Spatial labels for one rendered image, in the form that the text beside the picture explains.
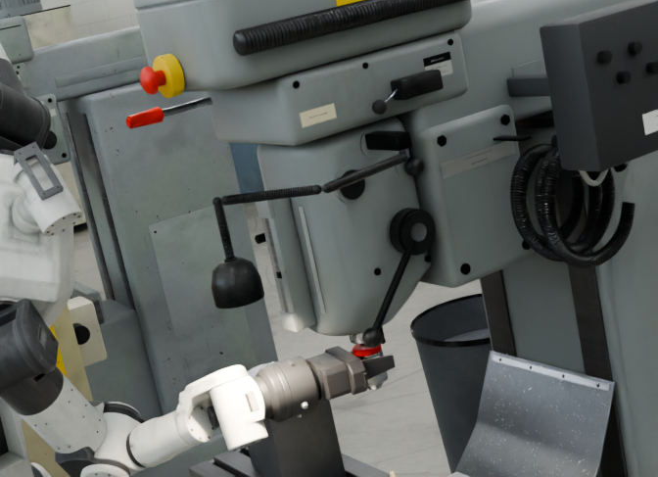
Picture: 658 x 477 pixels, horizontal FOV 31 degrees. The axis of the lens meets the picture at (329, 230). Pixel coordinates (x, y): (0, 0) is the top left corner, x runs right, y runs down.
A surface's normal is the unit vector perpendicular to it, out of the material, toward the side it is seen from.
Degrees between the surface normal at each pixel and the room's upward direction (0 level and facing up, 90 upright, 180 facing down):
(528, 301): 90
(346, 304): 104
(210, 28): 90
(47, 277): 59
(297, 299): 90
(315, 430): 90
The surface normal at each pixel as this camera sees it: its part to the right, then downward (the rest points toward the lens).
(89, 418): 0.94, -0.18
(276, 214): 0.54, 0.08
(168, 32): -0.82, 0.29
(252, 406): 0.26, -0.30
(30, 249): 0.50, -0.48
